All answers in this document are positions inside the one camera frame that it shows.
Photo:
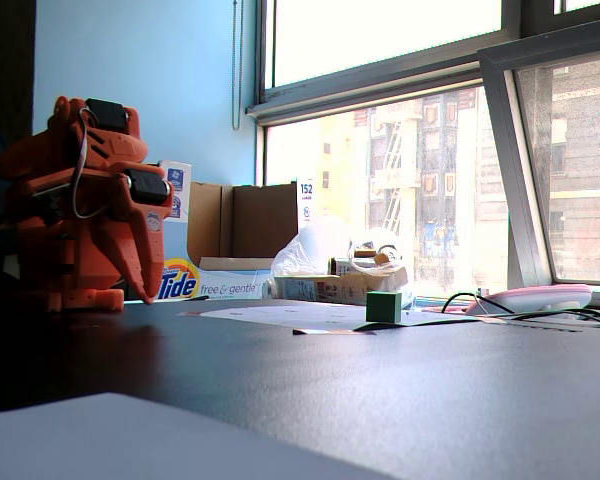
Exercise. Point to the grey window frame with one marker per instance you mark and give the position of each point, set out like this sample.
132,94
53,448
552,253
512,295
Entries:
380,75

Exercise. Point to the white plastic bag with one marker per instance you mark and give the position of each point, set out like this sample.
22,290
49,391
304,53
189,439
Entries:
305,247

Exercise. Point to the white and pink device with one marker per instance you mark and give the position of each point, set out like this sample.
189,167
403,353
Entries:
530,297

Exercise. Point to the grey leaning window screen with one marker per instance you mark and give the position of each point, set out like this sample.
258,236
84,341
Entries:
510,150

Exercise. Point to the Tide detergent cardboard box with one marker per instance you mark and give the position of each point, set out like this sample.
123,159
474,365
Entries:
220,287

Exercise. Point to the orange gripper black servo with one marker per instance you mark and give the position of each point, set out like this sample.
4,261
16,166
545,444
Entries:
141,220

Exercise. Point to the pink tape piece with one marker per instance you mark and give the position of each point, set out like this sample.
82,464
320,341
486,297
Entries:
435,309
190,314

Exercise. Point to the green cube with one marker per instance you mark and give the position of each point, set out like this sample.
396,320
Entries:
382,307

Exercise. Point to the clear plastic bag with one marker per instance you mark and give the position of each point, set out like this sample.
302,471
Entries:
375,245

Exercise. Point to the white paper grid sheet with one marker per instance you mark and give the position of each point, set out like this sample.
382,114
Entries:
290,315

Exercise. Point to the white flat board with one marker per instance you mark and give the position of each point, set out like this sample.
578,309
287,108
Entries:
130,440

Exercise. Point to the printed flat carton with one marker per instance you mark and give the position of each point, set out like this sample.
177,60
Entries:
330,287

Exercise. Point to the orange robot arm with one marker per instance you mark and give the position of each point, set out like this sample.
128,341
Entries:
45,240

